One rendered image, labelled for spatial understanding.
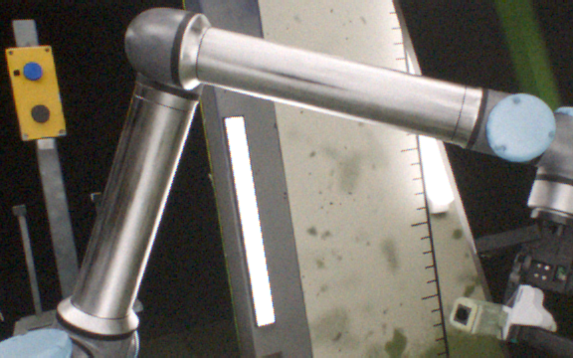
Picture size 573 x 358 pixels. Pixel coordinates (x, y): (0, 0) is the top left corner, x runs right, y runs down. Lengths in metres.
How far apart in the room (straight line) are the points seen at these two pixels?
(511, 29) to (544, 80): 0.15
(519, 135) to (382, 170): 1.17
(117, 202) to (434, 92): 0.58
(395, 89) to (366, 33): 1.17
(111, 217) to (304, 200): 0.88
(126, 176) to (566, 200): 0.72
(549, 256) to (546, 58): 0.76
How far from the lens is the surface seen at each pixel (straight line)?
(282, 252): 1.89
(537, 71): 1.73
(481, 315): 0.97
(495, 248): 1.08
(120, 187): 1.13
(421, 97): 0.89
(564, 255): 1.05
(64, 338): 1.12
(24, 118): 1.91
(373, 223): 2.02
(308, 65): 0.91
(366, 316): 2.05
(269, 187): 1.86
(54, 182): 1.96
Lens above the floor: 1.17
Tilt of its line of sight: 4 degrees down
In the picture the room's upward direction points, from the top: 9 degrees counter-clockwise
